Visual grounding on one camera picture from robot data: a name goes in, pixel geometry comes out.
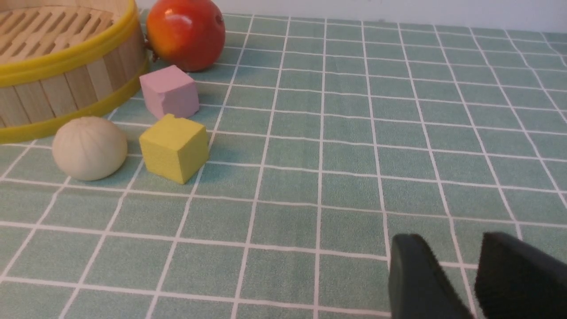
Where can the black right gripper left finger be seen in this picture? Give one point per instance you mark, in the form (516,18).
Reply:
(418,287)

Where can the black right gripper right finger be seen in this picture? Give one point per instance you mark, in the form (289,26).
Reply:
(518,281)

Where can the white bun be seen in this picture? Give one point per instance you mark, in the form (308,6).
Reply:
(89,148)

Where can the bamboo steamer tray yellow rim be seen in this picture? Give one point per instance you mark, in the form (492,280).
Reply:
(65,59)

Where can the green checkered tablecloth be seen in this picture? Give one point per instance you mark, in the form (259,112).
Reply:
(327,138)

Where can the yellow foam cube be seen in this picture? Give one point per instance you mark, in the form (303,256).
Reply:
(175,148)

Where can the pink foam cube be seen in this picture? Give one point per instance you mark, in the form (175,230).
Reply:
(170,91)

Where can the red orange pomegranate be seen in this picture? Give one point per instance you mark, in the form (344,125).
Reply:
(189,34)

